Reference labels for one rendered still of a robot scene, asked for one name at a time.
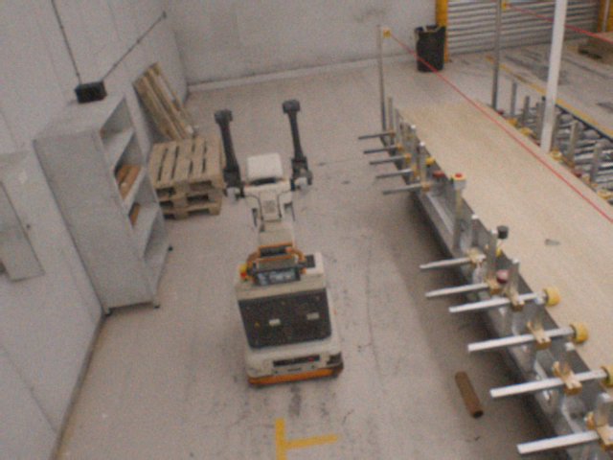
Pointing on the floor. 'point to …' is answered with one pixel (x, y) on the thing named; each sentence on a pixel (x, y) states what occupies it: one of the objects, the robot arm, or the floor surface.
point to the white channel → (553, 74)
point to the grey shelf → (139, 247)
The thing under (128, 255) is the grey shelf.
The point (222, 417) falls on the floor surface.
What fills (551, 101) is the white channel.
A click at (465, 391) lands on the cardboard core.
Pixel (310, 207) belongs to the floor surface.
